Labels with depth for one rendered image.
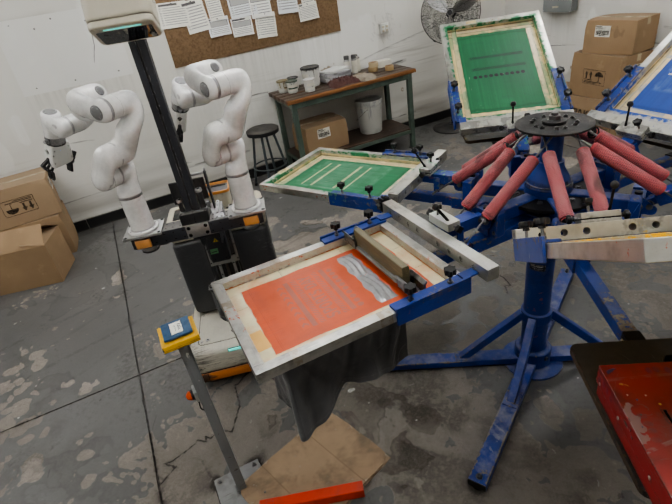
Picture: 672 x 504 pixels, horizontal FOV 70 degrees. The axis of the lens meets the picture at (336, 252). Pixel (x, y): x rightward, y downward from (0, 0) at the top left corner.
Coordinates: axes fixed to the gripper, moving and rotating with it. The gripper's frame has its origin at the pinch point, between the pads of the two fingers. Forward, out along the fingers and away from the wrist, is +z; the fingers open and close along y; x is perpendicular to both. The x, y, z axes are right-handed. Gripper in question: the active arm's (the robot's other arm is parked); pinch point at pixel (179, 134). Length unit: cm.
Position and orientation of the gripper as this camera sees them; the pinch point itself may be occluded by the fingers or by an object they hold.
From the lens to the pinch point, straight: 237.6
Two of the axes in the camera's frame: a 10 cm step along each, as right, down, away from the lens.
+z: -2.7, 6.1, 7.5
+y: -1.6, -7.9, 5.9
